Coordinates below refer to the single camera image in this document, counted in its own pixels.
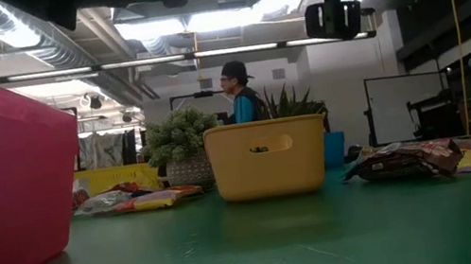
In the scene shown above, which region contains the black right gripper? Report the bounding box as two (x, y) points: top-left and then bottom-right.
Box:
(301, 0), (367, 47)

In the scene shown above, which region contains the red Skittles candy bag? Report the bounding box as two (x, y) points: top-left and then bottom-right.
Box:
(103, 179), (150, 199)

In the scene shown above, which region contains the brown candy bar pack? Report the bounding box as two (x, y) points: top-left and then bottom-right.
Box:
(339, 130), (467, 195)

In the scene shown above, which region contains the red candy wrapper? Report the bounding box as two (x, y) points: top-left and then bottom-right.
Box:
(70, 187), (91, 211)

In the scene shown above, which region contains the spiky green succulent plant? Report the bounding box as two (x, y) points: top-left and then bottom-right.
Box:
(260, 78), (328, 123)

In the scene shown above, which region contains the person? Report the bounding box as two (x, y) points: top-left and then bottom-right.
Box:
(216, 55), (270, 128)

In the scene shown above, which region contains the black equipment stand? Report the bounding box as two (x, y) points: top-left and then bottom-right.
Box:
(404, 86), (471, 145)

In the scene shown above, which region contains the orange plastic bin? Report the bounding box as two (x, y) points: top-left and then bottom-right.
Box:
(201, 110), (338, 209)

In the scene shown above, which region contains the round pale succulent in pot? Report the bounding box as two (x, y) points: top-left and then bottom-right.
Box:
(135, 100), (230, 196)

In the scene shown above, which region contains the long linear light bar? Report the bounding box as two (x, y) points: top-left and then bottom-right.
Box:
(0, 12), (377, 100)

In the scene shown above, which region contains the green table mat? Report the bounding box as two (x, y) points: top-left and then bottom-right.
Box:
(0, 143), (471, 264)

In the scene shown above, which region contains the pale hanging cloth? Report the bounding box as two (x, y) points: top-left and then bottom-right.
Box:
(78, 127), (141, 173)

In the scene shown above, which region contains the yellow mesh basket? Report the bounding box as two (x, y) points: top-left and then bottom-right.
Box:
(73, 157), (164, 202)

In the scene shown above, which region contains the white board with black frame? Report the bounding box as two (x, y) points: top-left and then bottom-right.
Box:
(359, 65), (457, 149)

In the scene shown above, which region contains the yellow hanging cord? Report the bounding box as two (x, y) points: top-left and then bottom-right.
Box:
(442, 0), (471, 136)

